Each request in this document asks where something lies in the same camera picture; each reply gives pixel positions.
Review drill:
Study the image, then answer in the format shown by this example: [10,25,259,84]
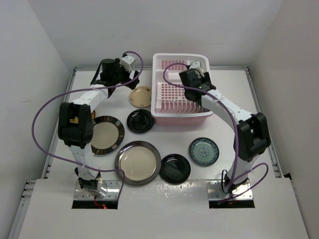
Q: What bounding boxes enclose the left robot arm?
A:
[58,54,139,197]

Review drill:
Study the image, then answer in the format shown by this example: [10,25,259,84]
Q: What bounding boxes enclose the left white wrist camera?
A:
[120,55,136,72]

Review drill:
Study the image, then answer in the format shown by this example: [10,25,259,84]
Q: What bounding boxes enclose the black glossy plate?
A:
[159,154,191,185]
[127,109,155,134]

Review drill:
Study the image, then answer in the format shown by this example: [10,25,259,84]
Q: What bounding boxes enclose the pink plastic dish rack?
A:
[151,53,216,127]

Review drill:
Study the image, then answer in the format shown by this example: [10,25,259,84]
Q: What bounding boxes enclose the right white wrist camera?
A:
[187,61,203,74]

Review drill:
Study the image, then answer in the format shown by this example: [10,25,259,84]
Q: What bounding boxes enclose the teal patterned plate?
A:
[188,137,220,167]

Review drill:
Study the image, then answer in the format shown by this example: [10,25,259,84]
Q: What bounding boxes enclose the beige floral small plate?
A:
[129,86,152,108]

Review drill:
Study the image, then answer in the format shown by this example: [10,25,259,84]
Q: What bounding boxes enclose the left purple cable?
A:
[33,51,144,200]

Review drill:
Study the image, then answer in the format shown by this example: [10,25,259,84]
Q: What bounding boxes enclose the cream plate dark patterned rim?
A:
[91,116,125,155]

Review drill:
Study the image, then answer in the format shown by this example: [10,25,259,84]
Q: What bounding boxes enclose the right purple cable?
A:
[163,63,269,201]

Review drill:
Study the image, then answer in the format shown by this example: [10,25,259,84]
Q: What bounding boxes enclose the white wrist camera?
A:
[120,55,136,72]
[187,61,203,74]

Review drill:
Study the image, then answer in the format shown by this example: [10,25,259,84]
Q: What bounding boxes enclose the yellow patterned small plate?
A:
[91,111,96,120]

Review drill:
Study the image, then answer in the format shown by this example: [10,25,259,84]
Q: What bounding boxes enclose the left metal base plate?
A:
[73,180,121,201]

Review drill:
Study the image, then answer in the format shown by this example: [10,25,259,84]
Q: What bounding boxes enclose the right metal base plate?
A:
[206,179,253,201]

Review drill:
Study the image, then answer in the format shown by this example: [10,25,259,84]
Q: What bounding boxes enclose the metal base plate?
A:
[73,180,121,201]
[206,179,253,201]

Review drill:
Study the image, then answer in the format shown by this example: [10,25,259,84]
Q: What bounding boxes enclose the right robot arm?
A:
[179,68,271,193]

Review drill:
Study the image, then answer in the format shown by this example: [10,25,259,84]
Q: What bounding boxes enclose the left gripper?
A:
[111,58,139,89]

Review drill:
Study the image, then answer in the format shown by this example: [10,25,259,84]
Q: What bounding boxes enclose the blue white floral plate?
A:
[194,103,209,114]

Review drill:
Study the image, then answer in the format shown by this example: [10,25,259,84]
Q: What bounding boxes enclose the purple cable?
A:
[33,51,144,200]
[163,63,269,201]

